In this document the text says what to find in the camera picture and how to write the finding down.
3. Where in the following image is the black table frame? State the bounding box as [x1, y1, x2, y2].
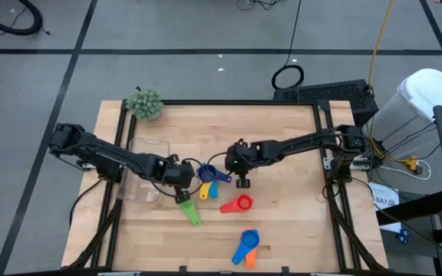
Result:
[65, 98, 389, 276]

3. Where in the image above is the white paper label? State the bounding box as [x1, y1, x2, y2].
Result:
[369, 182, 401, 212]

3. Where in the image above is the red measuring cup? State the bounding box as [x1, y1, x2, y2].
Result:
[219, 193, 256, 214]

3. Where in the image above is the black cable bundle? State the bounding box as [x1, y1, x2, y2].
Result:
[236, 0, 284, 12]

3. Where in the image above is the thick black hose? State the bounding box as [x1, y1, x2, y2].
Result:
[0, 0, 44, 38]

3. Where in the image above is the orange measuring cup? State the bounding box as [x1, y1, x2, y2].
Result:
[243, 228, 261, 270]

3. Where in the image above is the white trash bin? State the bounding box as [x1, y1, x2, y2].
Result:
[370, 67, 442, 139]

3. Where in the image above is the dark blue measuring cup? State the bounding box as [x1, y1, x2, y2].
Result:
[196, 163, 233, 184]

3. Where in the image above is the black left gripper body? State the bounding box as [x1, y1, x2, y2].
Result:
[163, 159, 197, 189]

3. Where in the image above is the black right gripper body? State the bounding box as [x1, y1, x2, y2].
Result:
[224, 140, 262, 176]

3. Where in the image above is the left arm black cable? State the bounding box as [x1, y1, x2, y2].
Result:
[150, 156, 203, 199]

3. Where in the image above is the green potted plant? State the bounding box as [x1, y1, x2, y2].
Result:
[125, 87, 165, 122]

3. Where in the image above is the white cable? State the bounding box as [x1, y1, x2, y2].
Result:
[378, 159, 432, 181]

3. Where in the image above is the yellow hanging cable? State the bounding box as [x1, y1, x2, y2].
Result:
[366, 0, 395, 91]

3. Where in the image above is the clear plastic basket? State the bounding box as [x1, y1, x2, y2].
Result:
[116, 136, 171, 203]

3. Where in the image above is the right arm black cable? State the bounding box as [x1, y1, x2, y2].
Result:
[205, 150, 230, 170]

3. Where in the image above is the green measuring cup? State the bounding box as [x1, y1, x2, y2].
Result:
[178, 198, 203, 227]

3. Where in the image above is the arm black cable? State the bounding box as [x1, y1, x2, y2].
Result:
[205, 150, 230, 170]
[150, 156, 203, 199]

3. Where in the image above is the black hanging cable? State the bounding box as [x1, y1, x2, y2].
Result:
[270, 0, 305, 91]

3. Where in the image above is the yellow power plug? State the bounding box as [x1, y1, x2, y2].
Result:
[399, 155, 420, 173]

